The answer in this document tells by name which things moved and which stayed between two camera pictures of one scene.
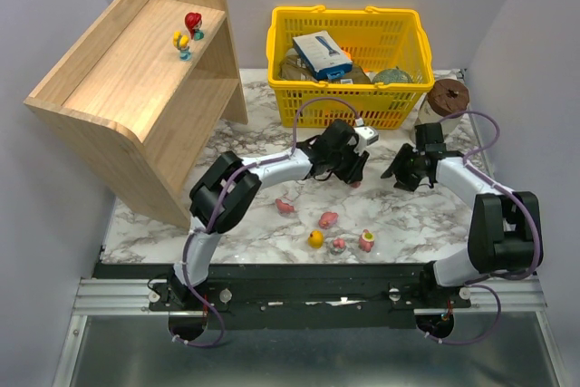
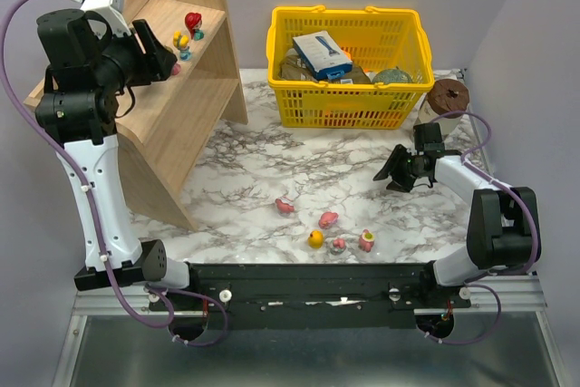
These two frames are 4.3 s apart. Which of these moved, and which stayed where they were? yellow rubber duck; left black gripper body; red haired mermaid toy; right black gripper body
Moved: left black gripper body
Stayed: yellow rubber duck; red haired mermaid toy; right black gripper body
